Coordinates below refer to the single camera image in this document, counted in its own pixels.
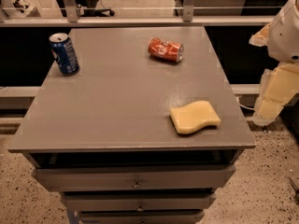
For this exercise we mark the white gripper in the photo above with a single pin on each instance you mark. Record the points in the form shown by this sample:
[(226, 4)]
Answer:
[(286, 37)]

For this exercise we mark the red coke can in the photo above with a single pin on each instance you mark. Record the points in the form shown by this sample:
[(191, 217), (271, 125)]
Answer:
[(167, 50)]

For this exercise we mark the blue pepsi can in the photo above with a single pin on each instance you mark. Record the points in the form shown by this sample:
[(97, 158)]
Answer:
[(64, 53)]

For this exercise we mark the yellow sponge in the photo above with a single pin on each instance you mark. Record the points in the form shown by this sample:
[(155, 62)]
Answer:
[(194, 117)]

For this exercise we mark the top grey drawer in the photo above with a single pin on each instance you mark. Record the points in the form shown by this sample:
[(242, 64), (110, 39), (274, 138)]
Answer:
[(134, 178)]

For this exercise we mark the grey drawer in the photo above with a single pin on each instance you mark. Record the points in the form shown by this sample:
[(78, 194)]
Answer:
[(138, 202), (134, 178), (147, 217)]

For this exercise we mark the grey drawer cabinet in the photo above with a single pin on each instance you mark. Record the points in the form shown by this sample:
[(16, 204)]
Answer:
[(115, 112)]

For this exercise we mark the bottom grey drawer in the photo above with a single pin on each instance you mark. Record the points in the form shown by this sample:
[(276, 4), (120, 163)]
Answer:
[(147, 217)]

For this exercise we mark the middle grey drawer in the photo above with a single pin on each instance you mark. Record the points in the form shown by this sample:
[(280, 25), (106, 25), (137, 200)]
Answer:
[(138, 202)]

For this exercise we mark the metal railing frame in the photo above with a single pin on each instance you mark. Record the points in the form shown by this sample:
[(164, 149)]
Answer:
[(132, 17)]

